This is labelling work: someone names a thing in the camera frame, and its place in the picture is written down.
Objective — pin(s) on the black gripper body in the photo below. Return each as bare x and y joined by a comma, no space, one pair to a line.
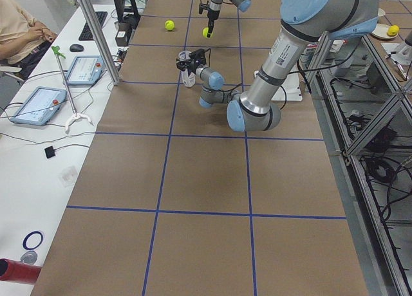
212,11
190,67

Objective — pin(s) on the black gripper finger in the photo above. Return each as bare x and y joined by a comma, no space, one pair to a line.
210,30

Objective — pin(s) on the yellow tennis ball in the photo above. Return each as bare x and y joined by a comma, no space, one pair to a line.
206,33
169,25

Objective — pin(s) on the tennis ball can holder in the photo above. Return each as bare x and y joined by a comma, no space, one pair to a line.
188,77

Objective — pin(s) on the black box device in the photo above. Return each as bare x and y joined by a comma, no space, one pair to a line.
123,35

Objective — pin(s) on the teach pendant far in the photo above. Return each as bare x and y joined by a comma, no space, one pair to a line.
85,70

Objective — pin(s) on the teach pendant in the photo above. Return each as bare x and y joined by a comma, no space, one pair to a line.
85,70
40,106

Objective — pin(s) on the black computer mouse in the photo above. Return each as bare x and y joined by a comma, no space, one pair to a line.
76,48

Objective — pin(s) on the reacher grabber stick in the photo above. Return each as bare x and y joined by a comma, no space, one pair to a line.
75,114

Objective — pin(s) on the brown paper table cover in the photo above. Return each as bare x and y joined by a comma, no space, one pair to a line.
171,201

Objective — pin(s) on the teach pendant near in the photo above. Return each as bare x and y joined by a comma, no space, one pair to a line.
40,106

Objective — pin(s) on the seated person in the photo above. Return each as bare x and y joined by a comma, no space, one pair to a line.
24,39

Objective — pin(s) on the red bottle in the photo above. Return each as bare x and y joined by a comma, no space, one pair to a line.
19,272

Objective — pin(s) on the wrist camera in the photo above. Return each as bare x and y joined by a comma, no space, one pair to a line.
198,55

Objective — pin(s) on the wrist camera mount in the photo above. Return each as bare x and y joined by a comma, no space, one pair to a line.
202,7

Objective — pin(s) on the aluminium frame post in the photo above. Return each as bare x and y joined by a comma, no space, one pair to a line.
103,48

